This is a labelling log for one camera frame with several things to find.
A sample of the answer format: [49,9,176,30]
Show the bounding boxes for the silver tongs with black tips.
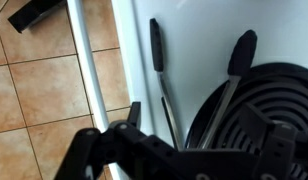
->
[149,18,258,152]

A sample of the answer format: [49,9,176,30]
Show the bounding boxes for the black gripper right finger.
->
[238,102,299,180]

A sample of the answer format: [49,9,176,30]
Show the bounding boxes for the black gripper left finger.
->
[53,101,182,180]

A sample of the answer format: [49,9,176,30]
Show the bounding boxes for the white electric stove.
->
[66,0,308,180]

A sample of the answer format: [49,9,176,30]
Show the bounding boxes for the dark grey floor rug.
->
[7,0,67,34]

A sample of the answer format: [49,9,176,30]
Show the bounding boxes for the black coil stove burner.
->
[185,62,308,180]

